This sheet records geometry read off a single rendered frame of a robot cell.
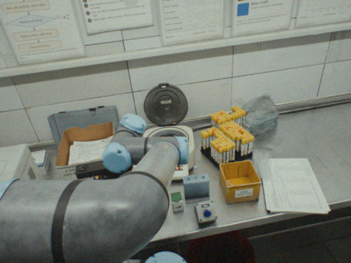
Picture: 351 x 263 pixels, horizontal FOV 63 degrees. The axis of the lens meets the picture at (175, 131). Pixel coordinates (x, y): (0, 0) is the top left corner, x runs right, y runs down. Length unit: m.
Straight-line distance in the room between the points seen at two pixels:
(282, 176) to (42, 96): 1.15
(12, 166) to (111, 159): 0.46
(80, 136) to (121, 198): 1.17
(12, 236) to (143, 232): 0.15
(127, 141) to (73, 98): 0.77
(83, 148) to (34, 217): 1.11
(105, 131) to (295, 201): 0.93
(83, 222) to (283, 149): 1.23
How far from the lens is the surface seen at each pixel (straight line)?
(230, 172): 1.25
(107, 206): 0.35
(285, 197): 1.23
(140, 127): 0.81
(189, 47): 1.37
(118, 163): 0.73
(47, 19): 1.35
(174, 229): 1.11
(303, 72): 1.72
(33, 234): 0.37
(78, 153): 1.45
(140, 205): 0.37
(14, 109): 1.57
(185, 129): 1.38
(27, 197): 0.39
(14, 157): 1.14
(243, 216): 1.15
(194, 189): 1.15
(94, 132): 1.49
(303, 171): 1.35
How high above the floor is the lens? 1.77
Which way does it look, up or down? 35 degrees down
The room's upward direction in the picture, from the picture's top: 5 degrees counter-clockwise
